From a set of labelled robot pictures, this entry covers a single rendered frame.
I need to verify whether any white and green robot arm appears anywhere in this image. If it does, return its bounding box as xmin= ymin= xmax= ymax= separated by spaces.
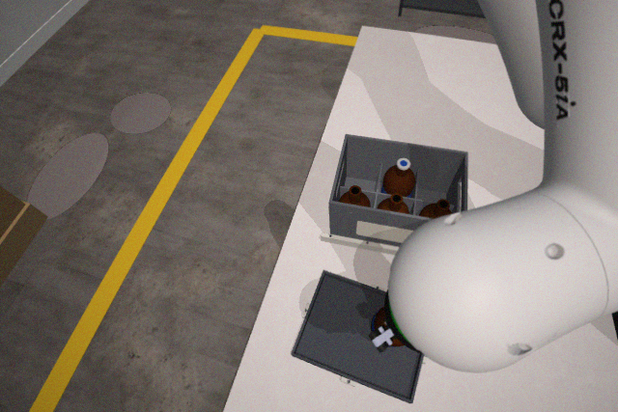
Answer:
xmin=384 ymin=0 xmax=618 ymax=373

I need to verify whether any brown glass bottle with blue label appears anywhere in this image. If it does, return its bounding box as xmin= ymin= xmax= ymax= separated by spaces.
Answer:
xmin=380 ymin=158 xmax=415 ymax=198
xmin=371 ymin=306 xmax=404 ymax=347

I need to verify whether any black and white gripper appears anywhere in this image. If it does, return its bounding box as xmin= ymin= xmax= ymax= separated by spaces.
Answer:
xmin=369 ymin=317 xmax=397 ymax=352

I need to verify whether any grey divided crate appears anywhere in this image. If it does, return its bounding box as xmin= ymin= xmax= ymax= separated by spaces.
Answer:
xmin=328 ymin=134 xmax=467 ymax=247

